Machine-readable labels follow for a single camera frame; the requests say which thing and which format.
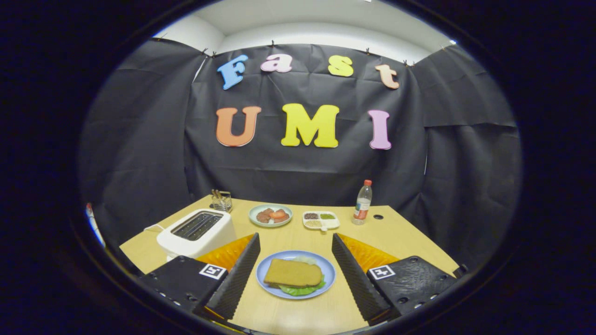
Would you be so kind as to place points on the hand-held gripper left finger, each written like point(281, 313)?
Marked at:
point(237, 281)

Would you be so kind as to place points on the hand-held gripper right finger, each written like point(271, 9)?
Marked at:
point(356, 281)

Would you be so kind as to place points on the round-topped brown bread slice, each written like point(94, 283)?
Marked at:
point(293, 273)

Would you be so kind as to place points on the green lettuce leaf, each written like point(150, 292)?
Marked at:
point(298, 291)

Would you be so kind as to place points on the blue round plate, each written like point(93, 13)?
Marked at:
point(263, 286)

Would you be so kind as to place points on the white toaster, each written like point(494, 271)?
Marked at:
point(219, 237)

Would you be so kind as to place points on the white divided condiment dish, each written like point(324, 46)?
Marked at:
point(331, 223)

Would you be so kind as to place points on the pale green round plate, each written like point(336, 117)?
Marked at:
point(270, 224)

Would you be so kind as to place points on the brown meat patty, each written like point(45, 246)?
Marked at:
point(263, 216)
point(284, 220)

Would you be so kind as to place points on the clear plastic bottle red cap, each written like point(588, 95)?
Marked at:
point(362, 209)

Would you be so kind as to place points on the red tomato slice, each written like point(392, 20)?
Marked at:
point(279, 214)

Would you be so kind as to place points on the small black clamp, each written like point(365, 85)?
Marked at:
point(461, 270)

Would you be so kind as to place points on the black backdrop cloth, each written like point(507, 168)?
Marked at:
point(288, 177)

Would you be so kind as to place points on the white plastic object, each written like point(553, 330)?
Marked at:
point(93, 223)

